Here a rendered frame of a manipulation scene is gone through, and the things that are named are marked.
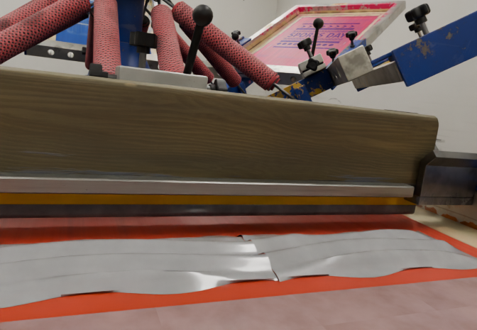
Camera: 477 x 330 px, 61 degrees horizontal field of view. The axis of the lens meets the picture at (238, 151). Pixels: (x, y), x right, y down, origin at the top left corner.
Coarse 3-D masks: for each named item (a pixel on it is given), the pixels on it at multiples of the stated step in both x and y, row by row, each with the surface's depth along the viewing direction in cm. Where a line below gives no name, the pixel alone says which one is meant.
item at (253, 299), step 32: (0, 224) 27; (32, 224) 28; (64, 224) 29; (96, 224) 29; (128, 224) 30; (160, 224) 31; (192, 224) 32; (224, 288) 22; (256, 288) 23; (0, 320) 17; (32, 320) 17; (64, 320) 18; (96, 320) 18; (128, 320) 18; (160, 320) 18; (192, 320) 19; (224, 320) 19; (256, 320) 19; (288, 320) 20
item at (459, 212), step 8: (424, 208) 46; (432, 208) 45; (440, 208) 44; (448, 208) 43; (456, 208) 42; (464, 208) 41; (472, 208) 40; (448, 216) 43; (456, 216) 42; (464, 216) 41; (472, 216) 40; (464, 224) 41; (472, 224) 40
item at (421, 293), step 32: (224, 224) 33; (256, 224) 34; (288, 224) 34; (320, 224) 36; (352, 224) 37; (384, 224) 38; (416, 224) 39; (288, 288) 23; (320, 288) 23; (352, 288) 24; (384, 288) 24; (416, 288) 25; (448, 288) 25; (320, 320) 20; (352, 320) 20; (384, 320) 21; (416, 320) 21; (448, 320) 21
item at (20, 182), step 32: (0, 192) 24; (32, 192) 25; (64, 192) 26; (96, 192) 26; (128, 192) 27; (160, 192) 28; (192, 192) 29; (224, 192) 30; (256, 192) 31; (288, 192) 32; (320, 192) 33; (352, 192) 34; (384, 192) 35
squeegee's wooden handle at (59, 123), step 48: (0, 96) 25; (48, 96) 26; (96, 96) 27; (144, 96) 28; (192, 96) 29; (240, 96) 30; (0, 144) 25; (48, 144) 26; (96, 144) 27; (144, 144) 28; (192, 144) 30; (240, 144) 31; (288, 144) 32; (336, 144) 34; (384, 144) 36; (432, 144) 38
